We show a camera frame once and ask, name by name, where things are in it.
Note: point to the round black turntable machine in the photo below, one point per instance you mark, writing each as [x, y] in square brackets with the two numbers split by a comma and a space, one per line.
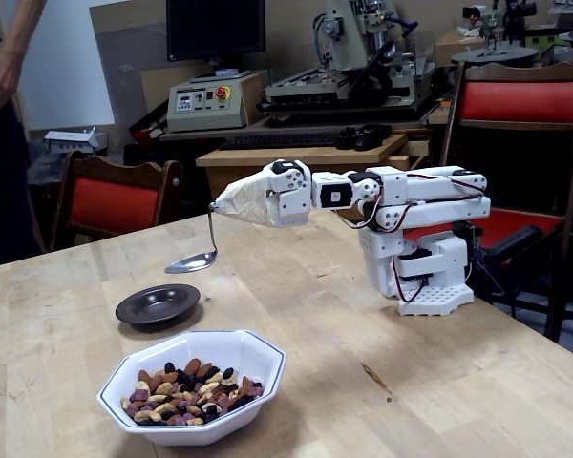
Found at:
[496, 55]

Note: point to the mixed nuts and raisins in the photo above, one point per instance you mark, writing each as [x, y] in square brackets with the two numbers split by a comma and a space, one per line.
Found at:
[191, 391]

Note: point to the black desk device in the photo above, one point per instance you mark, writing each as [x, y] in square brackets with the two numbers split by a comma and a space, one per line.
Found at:
[372, 130]

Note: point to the green box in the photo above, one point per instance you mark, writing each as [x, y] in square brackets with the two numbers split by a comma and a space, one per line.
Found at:
[551, 43]

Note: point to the beige control box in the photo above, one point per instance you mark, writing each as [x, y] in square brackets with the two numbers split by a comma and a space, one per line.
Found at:
[205, 114]

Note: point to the dark wood red-cushion chair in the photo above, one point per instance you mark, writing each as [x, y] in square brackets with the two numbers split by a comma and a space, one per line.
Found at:
[114, 205]

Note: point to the black cylinder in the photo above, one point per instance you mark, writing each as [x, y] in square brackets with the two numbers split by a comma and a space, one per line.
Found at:
[515, 243]

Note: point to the brown board panel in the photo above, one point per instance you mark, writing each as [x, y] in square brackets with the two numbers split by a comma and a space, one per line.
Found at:
[129, 47]

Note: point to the folding wood red-cushion chair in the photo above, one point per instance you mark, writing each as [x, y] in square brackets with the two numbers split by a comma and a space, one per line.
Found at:
[520, 100]

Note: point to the black keyboard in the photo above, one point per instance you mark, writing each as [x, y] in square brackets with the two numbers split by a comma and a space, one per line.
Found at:
[277, 140]

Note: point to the person's left forearm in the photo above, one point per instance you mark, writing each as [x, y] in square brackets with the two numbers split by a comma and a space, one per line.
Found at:
[24, 24]

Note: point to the white board panel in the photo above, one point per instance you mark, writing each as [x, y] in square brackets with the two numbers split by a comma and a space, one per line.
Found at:
[67, 71]

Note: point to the white octagonal bowl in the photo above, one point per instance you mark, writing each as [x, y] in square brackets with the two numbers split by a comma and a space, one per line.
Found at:
[191, 434]

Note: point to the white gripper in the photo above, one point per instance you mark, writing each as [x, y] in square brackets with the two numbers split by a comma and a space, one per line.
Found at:
[290, 202]

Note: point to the red black toolbox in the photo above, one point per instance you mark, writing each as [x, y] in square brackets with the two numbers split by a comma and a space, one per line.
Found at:
[145, 133]

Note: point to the person in dark clothing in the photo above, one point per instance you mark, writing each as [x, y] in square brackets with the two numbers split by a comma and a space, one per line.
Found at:
[0, 191]

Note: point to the small black plate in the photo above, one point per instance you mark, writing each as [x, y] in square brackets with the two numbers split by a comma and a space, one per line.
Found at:
[157, 303]

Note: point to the person's left hand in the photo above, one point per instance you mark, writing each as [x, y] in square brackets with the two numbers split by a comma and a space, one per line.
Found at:
[0, 81]

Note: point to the beige milling machine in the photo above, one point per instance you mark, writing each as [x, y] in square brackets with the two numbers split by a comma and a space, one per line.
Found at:
[315, 95]

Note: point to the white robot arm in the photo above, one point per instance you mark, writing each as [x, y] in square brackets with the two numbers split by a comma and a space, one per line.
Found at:
[387, 267]

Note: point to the cardboard box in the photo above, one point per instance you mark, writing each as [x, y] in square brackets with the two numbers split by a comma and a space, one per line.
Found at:
[451, 50]

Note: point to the black computer monitor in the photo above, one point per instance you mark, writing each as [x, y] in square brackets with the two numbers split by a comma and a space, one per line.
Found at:
[210, 28]

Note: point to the bent metal spoon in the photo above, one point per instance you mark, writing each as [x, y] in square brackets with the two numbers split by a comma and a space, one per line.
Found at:
[191, 264]

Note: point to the robot controller circuit board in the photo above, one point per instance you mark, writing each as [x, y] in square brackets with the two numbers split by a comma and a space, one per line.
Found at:
[468, 234]

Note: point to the black computer mouse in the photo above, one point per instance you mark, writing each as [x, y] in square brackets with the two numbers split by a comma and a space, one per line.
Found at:
[365, 144]

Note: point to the small white device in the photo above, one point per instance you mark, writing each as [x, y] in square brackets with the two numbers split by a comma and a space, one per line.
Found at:
[71, 140]

